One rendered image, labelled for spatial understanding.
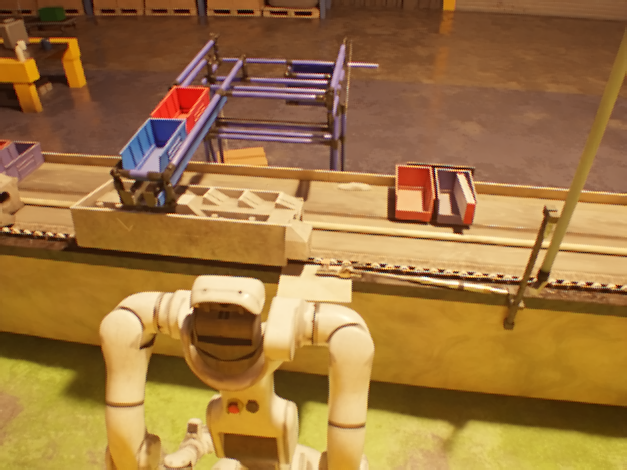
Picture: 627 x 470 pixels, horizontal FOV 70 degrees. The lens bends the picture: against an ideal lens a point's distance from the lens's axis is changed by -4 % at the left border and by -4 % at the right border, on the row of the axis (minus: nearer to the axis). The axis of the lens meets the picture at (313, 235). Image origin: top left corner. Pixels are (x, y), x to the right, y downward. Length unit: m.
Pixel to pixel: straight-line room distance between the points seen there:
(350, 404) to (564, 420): 1.94
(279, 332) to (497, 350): 1.61
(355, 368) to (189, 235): 1.30
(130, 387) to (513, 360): 1.82
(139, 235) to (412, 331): 1.30
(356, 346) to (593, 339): 1.64
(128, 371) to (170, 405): 1.61
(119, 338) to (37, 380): 2.02
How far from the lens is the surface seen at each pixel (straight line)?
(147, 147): 2.11
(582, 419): 2.82
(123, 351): 1.01
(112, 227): 2.22
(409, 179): 2.66
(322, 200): 2.54
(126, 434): 1.07
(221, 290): 0.83
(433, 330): 2.22
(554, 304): 2.18
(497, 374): 2.49
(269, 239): 1.96
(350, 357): 0.90
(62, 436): 2.72
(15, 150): 3.44
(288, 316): 0.89
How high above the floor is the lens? 2.12
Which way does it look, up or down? 37 degrees down
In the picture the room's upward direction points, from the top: straight up
